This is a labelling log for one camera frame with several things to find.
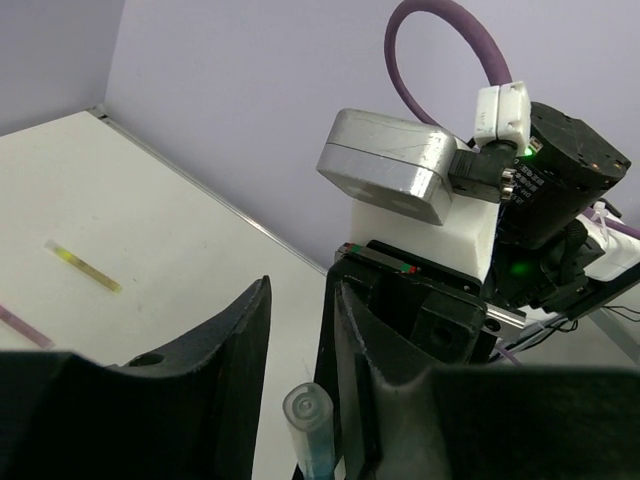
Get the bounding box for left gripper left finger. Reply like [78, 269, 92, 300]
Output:
[1, 278, 272, 479]

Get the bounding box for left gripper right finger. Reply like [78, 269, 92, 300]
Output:
[334, 285, 639, 479]

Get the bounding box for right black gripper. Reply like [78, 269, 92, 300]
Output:
[312, 239, 529, 396]

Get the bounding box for blue pen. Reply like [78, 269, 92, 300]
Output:
[282, 382, 336, 479]

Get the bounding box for yellow pen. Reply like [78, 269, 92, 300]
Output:
[44, 240, 122, 293]

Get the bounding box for pink pen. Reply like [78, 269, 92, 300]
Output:
[0, 306, 54, 349]

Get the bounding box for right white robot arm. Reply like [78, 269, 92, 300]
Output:
[314, 102, 639, 396]

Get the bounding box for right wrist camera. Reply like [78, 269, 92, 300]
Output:
[317, 81, 531, 281]

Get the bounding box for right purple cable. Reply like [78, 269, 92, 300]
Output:
[384, 0, 640, 366]

